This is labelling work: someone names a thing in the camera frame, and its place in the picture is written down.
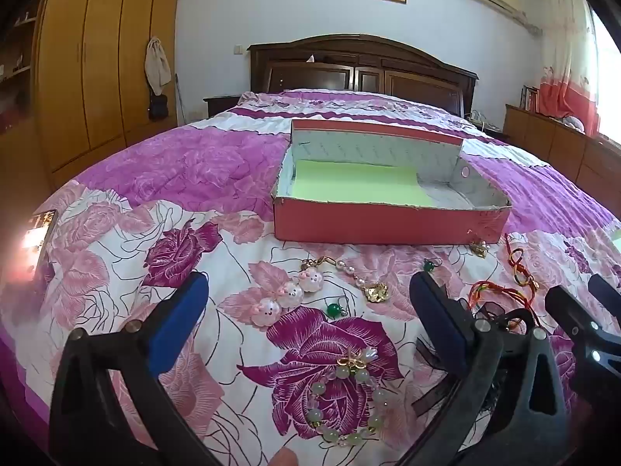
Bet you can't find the beige hanging towel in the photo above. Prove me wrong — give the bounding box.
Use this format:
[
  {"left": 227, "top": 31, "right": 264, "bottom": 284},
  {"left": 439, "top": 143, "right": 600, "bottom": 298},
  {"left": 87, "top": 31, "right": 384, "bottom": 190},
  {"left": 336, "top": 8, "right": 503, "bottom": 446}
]
[{"left": 144, "top": 36, "right": 172, "bottom": 96}]

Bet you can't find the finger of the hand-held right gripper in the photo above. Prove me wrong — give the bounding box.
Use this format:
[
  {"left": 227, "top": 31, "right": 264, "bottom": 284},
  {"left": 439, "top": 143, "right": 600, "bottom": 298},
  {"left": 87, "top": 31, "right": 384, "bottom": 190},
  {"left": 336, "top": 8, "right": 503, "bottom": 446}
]
[
  {"left": 588, "top": 274, "right": 621, "bottom": 312},
  {"left": 544, "top": 285, "right": 621, "bottom": 418}
]

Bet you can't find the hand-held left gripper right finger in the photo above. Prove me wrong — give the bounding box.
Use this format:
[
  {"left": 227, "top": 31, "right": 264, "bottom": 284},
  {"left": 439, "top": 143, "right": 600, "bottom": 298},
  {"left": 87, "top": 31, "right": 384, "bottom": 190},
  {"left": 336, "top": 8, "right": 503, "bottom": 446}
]
[{"left": 398, "top": 269, "right": 571, "bottom": 466}]

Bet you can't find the red braided string bracelet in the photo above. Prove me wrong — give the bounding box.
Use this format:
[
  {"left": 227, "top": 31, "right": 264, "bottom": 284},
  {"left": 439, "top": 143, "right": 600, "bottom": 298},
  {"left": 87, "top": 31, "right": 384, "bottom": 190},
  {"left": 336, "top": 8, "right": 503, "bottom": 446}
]
[
  {"left": 468, "top": 279, "right": 539, "bottom": 323},
  {"left": 502, "top": 233, "right": 540, "bottom": 298}
]

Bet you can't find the wooden wardrobe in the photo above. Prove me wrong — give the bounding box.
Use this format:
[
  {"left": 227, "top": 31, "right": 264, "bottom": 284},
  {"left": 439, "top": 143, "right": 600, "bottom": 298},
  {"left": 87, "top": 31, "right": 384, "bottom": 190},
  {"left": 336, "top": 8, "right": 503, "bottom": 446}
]
[{"left": 34, "top": 0, "right": 182, "bottom": 188}]

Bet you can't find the white and red curtain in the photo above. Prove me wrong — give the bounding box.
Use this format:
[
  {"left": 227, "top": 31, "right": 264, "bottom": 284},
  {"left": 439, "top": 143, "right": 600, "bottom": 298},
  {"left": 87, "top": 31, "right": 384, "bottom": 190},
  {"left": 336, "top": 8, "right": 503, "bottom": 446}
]
[{"left": 538, "top": 0, "right": 602, "bottom": 137}]

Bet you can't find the gold leaf pearl earring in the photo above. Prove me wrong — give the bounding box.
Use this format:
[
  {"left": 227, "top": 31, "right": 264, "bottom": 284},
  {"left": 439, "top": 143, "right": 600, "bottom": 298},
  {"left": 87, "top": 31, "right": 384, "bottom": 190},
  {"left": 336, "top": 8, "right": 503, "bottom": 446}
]
[{"left": 335, "top": 259, "right": 389, "bottom": 304}]

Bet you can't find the black hanging bag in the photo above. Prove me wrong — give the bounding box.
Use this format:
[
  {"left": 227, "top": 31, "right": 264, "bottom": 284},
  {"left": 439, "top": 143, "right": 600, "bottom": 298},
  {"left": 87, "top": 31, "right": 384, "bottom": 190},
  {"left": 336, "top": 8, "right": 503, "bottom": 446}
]
[{"left": 148, "top": 92, "right": 169, "bottom": 121}]

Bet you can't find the dark wooden headboard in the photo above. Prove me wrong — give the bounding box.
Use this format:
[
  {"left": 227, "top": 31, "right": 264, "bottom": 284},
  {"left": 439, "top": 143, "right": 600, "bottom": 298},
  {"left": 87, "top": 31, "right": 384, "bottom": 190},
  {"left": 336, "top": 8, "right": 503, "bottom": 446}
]
[{"left": 247, "top": 34, "right": 479, "bottom": 117}]

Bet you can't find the black lace hair tie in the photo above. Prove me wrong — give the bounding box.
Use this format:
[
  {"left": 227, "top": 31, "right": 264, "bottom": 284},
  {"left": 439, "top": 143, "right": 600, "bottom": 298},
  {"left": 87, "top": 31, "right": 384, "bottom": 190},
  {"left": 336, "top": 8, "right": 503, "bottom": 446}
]
[{"left": 412, "top": 300, "right": 505, "bottom": 416}]

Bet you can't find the long wooden cabinet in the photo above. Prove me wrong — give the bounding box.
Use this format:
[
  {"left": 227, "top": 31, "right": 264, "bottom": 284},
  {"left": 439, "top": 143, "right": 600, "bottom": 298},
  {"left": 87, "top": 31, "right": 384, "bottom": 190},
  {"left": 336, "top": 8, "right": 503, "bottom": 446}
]
[{"left": 502, "top": 104, "right": 621, "bottom": 200}]

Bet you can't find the wooden shelf unit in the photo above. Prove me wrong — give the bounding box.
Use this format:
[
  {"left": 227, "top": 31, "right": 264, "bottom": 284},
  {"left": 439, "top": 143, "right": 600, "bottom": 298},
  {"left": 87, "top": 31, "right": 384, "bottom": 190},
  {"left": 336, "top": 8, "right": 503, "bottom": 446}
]
[{"left": 0, "top": 10, "right": 38, "bottom": 134}]

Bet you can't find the pale green paper sheet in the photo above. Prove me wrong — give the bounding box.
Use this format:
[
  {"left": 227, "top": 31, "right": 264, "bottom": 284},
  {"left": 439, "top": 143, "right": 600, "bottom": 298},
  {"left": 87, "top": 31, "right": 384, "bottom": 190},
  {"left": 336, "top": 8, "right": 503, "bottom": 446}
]
[{"left": 291, "top": 159, "right": 435, "bottom": 206}]

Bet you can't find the red cardboard box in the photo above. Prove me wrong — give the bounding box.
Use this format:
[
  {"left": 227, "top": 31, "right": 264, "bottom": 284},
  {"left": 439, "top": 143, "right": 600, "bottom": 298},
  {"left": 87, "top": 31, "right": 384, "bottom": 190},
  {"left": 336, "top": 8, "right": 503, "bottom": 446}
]
[{"left": 272, "top": 119, "right": 512, "bottom": 244}]

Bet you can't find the jade bead bracelet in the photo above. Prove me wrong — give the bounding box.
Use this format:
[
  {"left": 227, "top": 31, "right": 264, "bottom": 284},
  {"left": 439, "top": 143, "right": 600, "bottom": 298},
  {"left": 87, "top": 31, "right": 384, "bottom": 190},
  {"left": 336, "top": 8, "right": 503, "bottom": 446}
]
[{"left": 305, "top": 347, "right": 391, "bottom": 447}]

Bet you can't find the smartphone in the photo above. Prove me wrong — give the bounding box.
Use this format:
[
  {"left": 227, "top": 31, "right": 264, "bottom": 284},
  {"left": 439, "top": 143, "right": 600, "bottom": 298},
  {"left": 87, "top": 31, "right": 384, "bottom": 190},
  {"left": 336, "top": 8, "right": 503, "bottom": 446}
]
[{"left": 22, "top": 210, "right": 59, "bottom": 282}]

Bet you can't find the dark wooden nightstand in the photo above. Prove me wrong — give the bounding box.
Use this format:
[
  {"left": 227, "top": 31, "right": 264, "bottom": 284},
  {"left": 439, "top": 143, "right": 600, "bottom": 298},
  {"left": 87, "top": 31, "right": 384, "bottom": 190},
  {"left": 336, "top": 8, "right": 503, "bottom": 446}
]
[{"left": 204, "top": 94, "right": 242, "bottom": 118}]

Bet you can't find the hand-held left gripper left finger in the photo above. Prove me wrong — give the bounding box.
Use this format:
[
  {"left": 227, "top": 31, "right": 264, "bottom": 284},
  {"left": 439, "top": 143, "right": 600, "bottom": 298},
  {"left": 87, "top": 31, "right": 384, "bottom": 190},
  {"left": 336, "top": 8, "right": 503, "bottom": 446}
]
[{"left": 49, "top": 271, "right": 229, "bottom": 466}]

